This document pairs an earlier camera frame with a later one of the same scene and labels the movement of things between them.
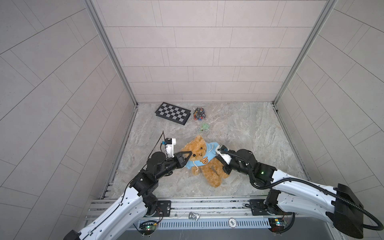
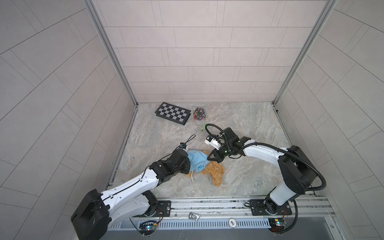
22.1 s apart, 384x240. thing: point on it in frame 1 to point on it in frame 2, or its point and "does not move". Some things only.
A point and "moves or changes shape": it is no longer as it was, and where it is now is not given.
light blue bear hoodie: x=210 y=154 moves or changes shape
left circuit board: x=148 y=226 does not move
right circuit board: x=277 y=224 does not move
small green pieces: x=204 y=126 does not move
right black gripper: x=224 y=165 to x=217 y=156
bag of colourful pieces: x=199 y=114 does not move
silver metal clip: x=194 y=216 does not move
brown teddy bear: x=213 y=170 moves or changes shape
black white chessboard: x=173 y=113 does not move
